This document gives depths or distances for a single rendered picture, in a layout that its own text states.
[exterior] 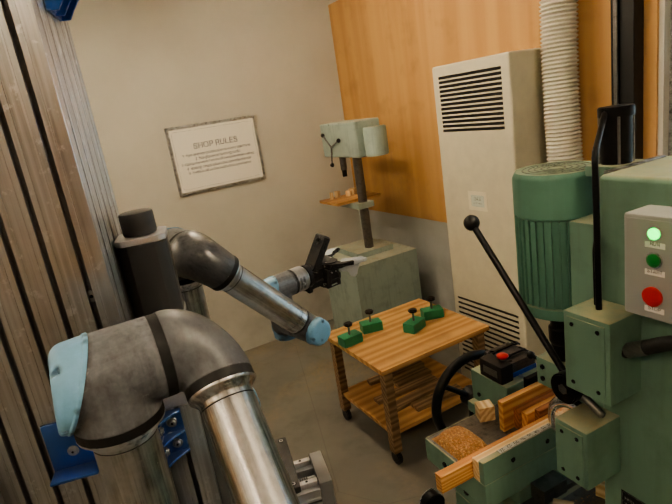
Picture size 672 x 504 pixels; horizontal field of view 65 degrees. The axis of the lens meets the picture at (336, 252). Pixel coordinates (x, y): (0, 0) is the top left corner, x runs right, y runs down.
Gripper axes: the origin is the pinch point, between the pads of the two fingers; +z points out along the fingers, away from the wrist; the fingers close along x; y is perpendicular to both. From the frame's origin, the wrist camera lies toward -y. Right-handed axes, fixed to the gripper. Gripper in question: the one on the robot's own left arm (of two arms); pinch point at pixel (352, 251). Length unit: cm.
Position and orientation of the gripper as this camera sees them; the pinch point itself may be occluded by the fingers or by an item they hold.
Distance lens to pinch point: 170.5
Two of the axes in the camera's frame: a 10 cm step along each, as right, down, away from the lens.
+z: 7.5, -2.8, 6.0
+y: 0.6, 9.3, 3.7
